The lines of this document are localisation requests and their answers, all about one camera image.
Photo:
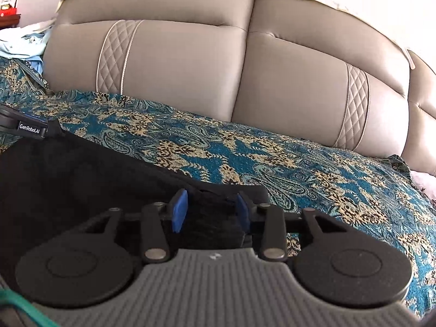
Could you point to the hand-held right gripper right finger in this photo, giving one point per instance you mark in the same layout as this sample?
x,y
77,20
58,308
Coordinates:
x,y
242,215

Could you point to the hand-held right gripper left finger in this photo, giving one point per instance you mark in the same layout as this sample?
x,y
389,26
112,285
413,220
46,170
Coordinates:
x,y
179,213

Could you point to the black pants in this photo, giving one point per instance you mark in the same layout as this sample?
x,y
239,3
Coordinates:
x,y
85,177

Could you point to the teal paisley blanket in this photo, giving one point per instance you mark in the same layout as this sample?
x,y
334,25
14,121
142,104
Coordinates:
x,y
272,163

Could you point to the light blue clothes pile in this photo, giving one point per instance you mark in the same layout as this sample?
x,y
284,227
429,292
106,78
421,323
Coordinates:
x,y
24,46

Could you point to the dark wooden cabinet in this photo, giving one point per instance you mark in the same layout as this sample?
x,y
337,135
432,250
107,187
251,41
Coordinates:
x,y
9,21

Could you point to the beige leather sofa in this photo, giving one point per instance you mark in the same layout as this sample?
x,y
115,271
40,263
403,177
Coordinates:
x,y
190,64

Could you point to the pale pink cloth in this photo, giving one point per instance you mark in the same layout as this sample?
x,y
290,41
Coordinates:
x,y
424,184

